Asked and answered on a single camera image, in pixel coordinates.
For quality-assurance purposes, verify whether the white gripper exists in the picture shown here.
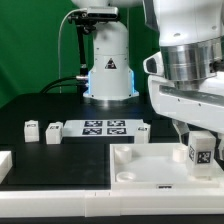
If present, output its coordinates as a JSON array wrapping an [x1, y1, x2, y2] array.
[[148, 74, 224, 161]]

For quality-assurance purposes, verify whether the white square tabletop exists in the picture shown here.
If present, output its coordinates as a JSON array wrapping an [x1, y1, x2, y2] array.
[[110, 143, 224, 190]]

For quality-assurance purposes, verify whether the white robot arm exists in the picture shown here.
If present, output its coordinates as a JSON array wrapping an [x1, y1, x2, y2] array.
[[71, 0, 224, 135]]

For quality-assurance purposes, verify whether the white obstacle fence front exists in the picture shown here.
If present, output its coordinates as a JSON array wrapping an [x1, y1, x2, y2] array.
[[0, 189, 224, 218]]

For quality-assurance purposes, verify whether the white fence left piece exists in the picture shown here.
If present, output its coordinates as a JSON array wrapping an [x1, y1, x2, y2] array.
[[0, 151, 13, 184]]

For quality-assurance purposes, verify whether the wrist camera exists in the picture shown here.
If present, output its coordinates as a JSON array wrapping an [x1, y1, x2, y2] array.
[[143, 52, 164, 76]]

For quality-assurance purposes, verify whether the black cable bundle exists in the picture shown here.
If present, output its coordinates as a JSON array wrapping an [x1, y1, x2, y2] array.
[[39, 75, 90, 94]]

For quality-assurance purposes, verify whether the white marker base plate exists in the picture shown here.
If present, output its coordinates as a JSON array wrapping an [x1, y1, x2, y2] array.
[[63, 119, 143, 137]]

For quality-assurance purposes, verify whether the black camera on stand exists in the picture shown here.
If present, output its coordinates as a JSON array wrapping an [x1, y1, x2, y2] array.
[[68, 6, 120, 76]]

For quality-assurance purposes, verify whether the grey cable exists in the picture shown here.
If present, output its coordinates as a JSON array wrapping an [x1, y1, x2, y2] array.
[[57, 8, 83, 94]]

